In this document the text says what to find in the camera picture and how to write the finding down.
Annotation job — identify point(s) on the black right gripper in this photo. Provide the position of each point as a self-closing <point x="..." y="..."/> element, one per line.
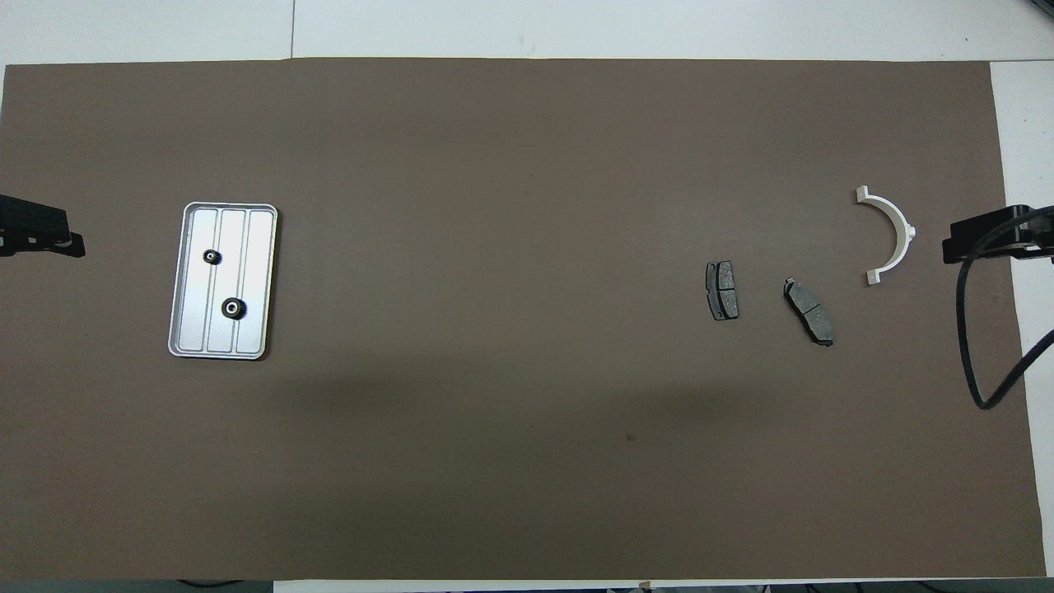
<point x="1029" y="252"/>

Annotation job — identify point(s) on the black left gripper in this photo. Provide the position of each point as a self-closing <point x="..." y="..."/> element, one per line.
<point x="16" y="222"/>

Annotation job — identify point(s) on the small black bearing gear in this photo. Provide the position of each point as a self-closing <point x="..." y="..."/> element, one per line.
<point x="212" y="257"/>

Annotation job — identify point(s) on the large black bearing gear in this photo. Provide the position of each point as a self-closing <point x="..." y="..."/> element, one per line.
<point x="235" y="309"/>

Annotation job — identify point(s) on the silver metal tray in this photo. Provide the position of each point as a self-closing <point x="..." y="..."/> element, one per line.
<point x="255" y="280"/>

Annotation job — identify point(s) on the long curved grey brake pad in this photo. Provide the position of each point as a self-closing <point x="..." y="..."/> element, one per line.
<point x="809" y="311"/>

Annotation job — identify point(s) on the short grey brake pad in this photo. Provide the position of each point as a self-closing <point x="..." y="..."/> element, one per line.
<point x="723" y="290"/>

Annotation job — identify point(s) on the brown table mat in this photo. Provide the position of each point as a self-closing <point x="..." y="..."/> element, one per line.
<point x="494" y="247"/>

